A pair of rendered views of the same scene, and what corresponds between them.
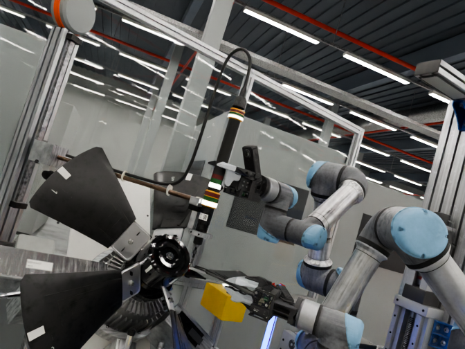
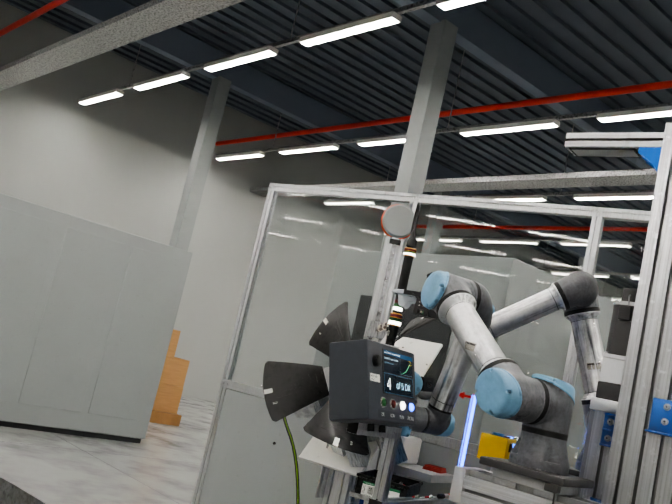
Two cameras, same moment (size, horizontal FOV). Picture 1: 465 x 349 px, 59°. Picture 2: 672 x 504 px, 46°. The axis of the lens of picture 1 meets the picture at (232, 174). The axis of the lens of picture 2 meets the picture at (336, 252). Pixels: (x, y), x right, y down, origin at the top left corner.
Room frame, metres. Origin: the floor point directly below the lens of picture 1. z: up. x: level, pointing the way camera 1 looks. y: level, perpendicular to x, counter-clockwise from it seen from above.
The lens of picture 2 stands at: (-0.23, -2.43, 1.16)
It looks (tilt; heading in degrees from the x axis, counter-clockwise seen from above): 8 degrees up; 66
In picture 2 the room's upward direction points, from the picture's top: 13 degrees clockwise
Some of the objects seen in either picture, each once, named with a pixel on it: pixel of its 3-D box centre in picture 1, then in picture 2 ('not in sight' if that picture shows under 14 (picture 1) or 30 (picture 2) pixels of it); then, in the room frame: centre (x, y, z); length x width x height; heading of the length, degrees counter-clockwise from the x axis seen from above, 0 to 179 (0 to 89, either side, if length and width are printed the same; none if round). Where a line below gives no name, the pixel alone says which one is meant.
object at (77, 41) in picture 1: (46, 120); (380, 307); (1.40, 0.66, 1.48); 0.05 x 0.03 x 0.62; 157
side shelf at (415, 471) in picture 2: not in sight; (404, 467); (1.54, 0.43, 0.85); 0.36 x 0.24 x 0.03; 122
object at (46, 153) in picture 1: (47, 154); (376, 330); (1.38, 0.62, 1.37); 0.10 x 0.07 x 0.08; 67
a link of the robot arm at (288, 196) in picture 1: (279, 195); not in sight; (1.33, -0.17, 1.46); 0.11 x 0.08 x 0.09; 132
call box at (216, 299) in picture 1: (223, 303); (499, 450); (1.58, -0.11, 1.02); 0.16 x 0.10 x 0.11; 32
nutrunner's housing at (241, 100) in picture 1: (221, 165); (401, 292); (1.14, 0.04, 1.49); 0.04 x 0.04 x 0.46
